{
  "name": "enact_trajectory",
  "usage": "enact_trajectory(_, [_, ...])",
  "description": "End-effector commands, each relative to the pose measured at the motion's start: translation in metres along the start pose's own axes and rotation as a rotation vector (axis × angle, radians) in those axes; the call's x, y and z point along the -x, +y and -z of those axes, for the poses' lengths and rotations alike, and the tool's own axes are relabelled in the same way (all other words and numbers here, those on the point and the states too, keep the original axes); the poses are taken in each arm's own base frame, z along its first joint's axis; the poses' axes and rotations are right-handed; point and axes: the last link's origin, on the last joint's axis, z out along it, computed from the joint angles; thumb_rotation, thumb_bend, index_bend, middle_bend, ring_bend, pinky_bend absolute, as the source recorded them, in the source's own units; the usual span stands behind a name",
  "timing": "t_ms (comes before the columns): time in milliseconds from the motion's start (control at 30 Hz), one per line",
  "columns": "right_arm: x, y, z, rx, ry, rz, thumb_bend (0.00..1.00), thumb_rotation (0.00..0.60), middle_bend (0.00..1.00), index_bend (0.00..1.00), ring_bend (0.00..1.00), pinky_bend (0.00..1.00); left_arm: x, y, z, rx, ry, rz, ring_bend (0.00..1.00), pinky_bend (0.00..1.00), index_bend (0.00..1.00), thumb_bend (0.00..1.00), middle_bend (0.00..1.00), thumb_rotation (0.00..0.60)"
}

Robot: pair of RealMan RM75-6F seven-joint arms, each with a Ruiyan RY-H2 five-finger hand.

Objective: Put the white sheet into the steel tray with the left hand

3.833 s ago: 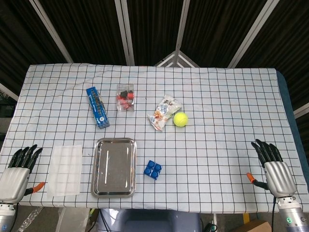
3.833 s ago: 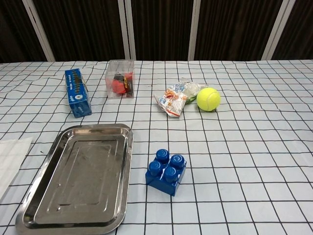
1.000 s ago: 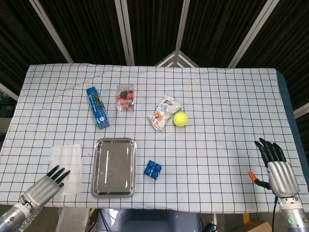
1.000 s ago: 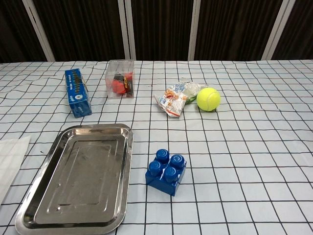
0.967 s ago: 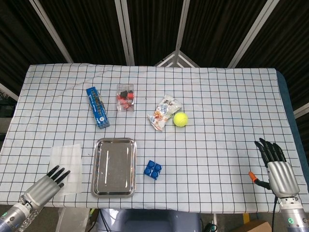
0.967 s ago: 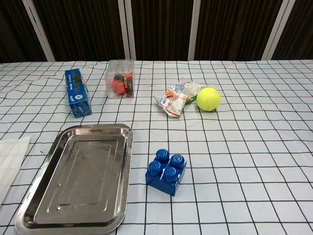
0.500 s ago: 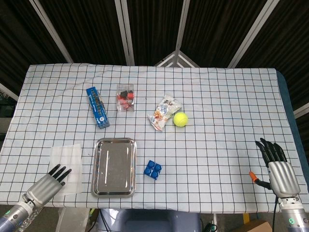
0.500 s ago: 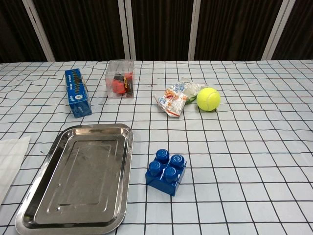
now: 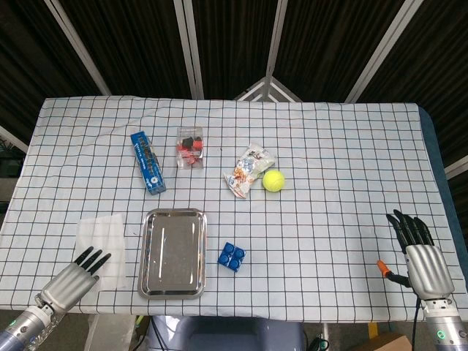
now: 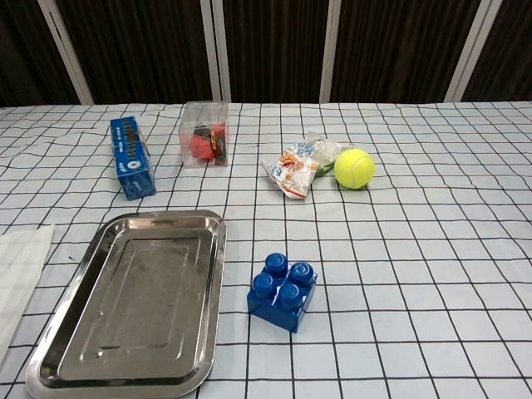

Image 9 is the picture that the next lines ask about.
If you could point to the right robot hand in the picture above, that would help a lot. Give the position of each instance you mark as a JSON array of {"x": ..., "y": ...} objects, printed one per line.
[{"x": 428, "y": 272}]

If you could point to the white checkered tablecloth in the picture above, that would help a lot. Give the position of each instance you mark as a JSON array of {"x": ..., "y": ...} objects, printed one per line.
[{"x": 256, "y": 226}]

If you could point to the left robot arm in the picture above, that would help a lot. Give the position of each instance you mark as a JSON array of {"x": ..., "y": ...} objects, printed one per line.
[{"x": 25, "y": 327}]

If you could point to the yellow tennis ball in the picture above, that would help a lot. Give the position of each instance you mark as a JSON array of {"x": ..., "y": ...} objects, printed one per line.
[{"x": 273, "y": 180}]

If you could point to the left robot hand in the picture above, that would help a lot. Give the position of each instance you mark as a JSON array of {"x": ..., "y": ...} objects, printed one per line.
[{"x": 71, "y": 279}]

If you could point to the blue toothpaste box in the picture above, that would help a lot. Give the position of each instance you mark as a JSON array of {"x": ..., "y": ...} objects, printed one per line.
[{"x": 148, "y": 162}]

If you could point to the brown cardboard box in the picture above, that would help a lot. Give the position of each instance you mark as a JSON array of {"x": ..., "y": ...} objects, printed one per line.
[{"x": 391, "y": 343}]

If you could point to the blue toy building block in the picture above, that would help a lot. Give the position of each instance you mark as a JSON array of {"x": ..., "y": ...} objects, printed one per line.
[{"x": 232, "y": 255}]

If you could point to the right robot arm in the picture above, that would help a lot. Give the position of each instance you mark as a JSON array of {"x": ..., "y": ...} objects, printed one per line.
[{"x": 444, "y": 323}]

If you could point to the white snack bag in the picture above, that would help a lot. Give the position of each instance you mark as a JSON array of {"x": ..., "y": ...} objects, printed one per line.
[{"x": 248, "y": 170}]

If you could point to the stainless steel tray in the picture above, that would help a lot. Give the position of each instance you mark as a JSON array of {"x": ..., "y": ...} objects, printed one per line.
[{"x": 172, "y": 253}]

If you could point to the clear box of binder clips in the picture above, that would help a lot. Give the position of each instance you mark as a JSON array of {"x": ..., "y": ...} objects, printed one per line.
[{"x": 189, "y": 147}]

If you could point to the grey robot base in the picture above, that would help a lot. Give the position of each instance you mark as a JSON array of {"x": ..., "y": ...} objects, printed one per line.
[{"x": 226, "y": 334}]

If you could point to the translucent white plastic sheet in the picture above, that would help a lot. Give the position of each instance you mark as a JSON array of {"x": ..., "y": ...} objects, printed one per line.
[{"x": 104, "y": 234}]

